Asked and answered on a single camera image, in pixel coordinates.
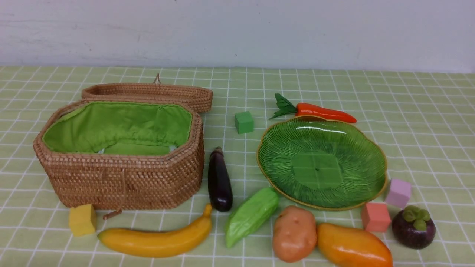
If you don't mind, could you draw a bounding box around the orange toy carrot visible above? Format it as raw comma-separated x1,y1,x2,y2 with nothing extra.
271,93,357,123

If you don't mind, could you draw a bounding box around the dark purple toy eggplant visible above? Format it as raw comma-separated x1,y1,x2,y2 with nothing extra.
207,147,233,212

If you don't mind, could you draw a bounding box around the green toy bitter gourd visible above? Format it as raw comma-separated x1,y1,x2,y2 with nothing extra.
225,187,279,248

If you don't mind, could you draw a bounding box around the yellow toy banana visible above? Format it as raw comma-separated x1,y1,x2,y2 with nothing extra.
97,204,213,258

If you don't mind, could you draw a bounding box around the orange toy mango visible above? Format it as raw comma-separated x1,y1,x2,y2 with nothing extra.
316,222,393,267

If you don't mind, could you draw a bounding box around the purple toy mangosteen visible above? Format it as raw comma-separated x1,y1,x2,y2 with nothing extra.
391,205,436,250

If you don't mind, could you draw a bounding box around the green foam cube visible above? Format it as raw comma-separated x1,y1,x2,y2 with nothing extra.
234,111,254,135

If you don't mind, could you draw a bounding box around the woven wicker basket lid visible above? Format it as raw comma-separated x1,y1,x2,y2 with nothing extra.
82,75,213,113

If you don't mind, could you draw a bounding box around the green glass leaf plate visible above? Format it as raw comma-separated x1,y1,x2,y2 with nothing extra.
256,115,389,211

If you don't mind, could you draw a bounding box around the woven wicker basket green lining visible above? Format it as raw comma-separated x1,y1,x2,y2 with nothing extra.
33,99,205,210

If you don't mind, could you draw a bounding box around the brown toy potato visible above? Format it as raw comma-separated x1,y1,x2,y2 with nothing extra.
272,205,317,263

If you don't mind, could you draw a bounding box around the pink-red foam cube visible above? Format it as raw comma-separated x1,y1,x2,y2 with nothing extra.
361,202,392,232

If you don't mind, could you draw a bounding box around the light purple foam cube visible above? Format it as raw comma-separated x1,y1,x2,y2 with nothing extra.
384,179,412,208

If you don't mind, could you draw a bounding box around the yellow foam cube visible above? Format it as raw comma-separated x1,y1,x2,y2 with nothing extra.
69,204,97,237

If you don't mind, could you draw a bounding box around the green checkered tablecloth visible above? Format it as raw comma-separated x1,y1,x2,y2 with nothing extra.
0,66,475,267

